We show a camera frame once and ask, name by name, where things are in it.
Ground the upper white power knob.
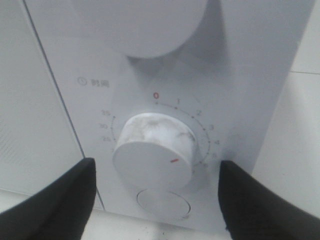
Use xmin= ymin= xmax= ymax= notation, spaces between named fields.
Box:
xmin=68 ymin=0 xmax=213 ymax=60

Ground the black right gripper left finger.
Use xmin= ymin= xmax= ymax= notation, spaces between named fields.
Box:
xmin=0 ymin=158 xmax=97 ymax=240

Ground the white microwave door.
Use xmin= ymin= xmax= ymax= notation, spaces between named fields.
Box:
xmin=0 ymin=0 xmax=84 ymax=196

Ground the round white door button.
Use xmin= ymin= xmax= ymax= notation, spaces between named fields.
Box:
xmin=136 ymin=189 xmax=191 ymax=221

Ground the white microwave oven body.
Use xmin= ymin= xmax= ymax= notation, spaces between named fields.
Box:
xmin=25 ymin=0 xmax=315 ymax=233

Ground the white timer knob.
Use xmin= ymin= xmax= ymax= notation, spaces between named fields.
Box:
xmin=112 ymin=112 xmax=197 ymax=190

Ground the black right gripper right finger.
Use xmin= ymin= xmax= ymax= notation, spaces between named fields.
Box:
xmin=218 ymin=160 xmax=320 ymax=240

